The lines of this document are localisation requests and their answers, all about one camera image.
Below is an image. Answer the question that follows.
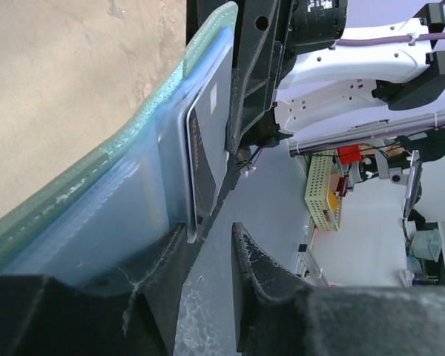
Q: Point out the seated person in black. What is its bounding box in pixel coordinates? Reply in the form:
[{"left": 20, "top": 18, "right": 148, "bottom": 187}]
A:
[{"left": 398, "top": 127, "right": 445, "bottom": 162}]

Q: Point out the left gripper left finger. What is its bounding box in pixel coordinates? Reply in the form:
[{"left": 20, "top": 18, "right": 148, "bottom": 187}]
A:
[{"left": 0, "top": 223, "right": 191, "bottom": 355}]

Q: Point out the green card holder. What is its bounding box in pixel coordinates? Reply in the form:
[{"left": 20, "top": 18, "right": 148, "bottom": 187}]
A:
[{"left": 0, "top": 1, "right": 240, "bottom": 286}]

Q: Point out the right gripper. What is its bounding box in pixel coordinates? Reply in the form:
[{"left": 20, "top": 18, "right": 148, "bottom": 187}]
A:
[{"left": 185, "top": 1, "right": 295, "bottom": 154}]

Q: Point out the perforated cream crate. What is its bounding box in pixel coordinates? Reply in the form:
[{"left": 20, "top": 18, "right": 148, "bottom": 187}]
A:
[{"left": 305, "top": 149, "right": 342, "bottom": 231}]

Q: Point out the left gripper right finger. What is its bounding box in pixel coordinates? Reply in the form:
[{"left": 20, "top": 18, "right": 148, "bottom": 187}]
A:
[{"left": 231, "top": 222, "right": 445, "bottom": 355}]

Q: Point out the light blue basket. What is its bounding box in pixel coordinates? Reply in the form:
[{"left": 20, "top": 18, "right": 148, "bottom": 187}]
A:
[{"left": 410, "top": 228, "right": 442, "bottom": 262}]

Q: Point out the red crate in background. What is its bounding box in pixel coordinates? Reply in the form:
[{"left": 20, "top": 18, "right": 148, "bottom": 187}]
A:
[{"left": 337, "top": 145, "right": 363, "bottom": 165}]

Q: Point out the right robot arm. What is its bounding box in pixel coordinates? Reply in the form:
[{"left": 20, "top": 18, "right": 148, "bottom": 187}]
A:
[{"left": 187, "top": 1, "right": 445, "bottom": 156}]

